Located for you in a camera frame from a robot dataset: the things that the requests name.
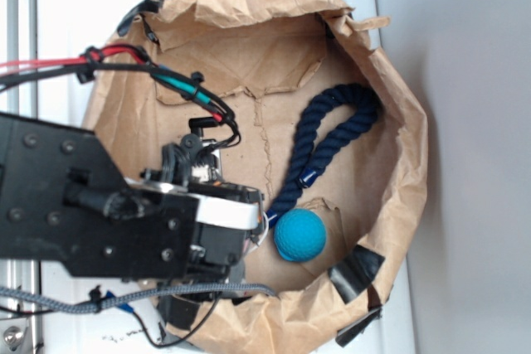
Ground red and black cable bundle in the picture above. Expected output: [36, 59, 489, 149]
[0, 45, 242, 148]

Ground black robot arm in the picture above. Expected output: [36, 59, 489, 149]
[1, 114, 266, 282]

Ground blue dimpled ball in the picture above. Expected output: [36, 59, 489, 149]
[274, 209, 327, 263]

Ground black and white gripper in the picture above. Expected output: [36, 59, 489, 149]
[143, 117, 266, 284]

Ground navy blue rope toy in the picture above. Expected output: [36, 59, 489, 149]
[266, 84, 379, 228]

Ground brown paper bag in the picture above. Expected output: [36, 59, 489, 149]
[80, 0, 429, 354]

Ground white plastic tray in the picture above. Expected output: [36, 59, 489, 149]
[37, 0, 416, 353]

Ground grey braided cable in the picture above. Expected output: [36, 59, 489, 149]
[0, 282, 277, 314]

